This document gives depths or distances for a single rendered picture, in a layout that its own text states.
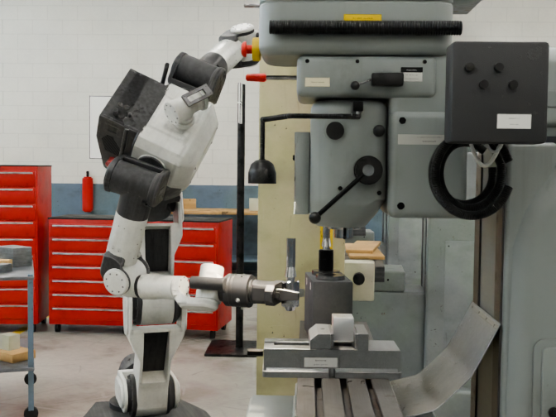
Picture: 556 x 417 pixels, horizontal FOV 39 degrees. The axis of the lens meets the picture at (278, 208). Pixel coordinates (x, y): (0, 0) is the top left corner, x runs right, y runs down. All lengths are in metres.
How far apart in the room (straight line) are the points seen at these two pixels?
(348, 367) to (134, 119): 0.89
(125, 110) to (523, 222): 1.11
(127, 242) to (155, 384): 0.66
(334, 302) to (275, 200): 1.46
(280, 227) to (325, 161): 1.85
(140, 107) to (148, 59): 9.09
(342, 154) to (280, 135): 1.83
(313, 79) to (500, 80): 0.46
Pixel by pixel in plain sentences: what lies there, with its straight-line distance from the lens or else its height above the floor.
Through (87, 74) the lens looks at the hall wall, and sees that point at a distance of 11.51.
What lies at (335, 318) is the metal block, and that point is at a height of 1.08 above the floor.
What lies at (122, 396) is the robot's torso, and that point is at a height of 0.69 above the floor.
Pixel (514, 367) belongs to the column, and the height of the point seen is 1.00.
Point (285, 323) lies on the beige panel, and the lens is 3.80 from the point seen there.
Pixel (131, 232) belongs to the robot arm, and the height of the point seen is 1.28.
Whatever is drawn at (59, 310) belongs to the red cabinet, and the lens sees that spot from 7.05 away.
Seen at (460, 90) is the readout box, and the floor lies 1.62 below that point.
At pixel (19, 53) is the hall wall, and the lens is 11.85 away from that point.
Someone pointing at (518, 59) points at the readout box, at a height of 1.69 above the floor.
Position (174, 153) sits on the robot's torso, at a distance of 2.18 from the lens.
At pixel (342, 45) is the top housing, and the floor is 1.75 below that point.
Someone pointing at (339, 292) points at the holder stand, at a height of 1.09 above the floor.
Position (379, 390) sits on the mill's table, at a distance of 1.90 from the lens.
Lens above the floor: 1.46
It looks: 3 degrees down
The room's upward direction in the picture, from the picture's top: 1 degrees clockwise
